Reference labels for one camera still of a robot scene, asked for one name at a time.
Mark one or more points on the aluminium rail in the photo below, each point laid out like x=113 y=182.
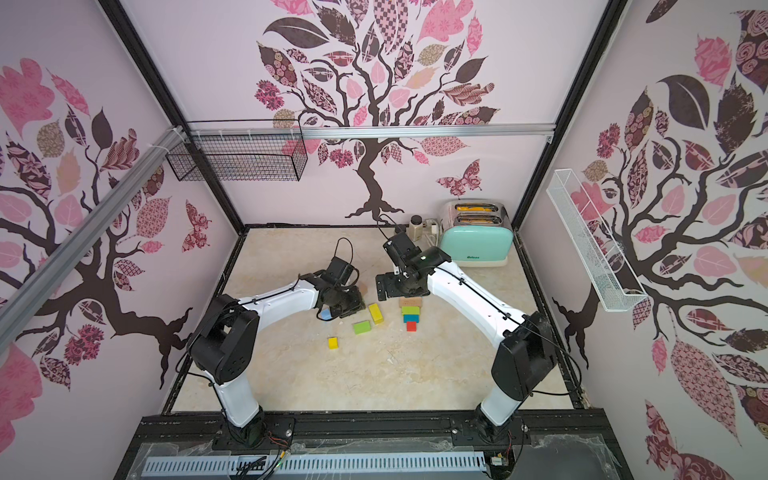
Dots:
x=485 y=130
x=31 y=296

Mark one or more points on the green block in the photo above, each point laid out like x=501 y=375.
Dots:
x=410 y=311
x=362 y=327

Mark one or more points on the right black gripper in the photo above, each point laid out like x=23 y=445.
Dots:
x=393 y=285

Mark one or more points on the pale spice jar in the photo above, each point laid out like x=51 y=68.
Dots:
x=415 y=228

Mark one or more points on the yellow rectangular block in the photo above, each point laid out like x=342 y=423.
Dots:
x=376 y=314

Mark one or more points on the white wire shelf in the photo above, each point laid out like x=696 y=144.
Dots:
x=580 y=206

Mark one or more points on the aluminium rail left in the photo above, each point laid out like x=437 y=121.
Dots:
x=31 y=296

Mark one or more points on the mint green toaster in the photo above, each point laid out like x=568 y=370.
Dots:
x=476 y=233

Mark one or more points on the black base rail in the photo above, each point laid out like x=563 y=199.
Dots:
x=460 y=427

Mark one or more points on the black wire basket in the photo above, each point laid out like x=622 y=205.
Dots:
x=259 y=150

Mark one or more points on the white cable duct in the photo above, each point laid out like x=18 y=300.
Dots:
x=313 y=466

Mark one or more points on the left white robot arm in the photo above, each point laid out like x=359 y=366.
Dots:
x=223 y=343

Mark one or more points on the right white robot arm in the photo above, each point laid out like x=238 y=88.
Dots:
x=525 y=349

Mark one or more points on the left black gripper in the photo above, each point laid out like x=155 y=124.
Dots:
x=356 y=304

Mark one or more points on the aluminium rail back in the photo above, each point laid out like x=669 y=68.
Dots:
x=485 y=130

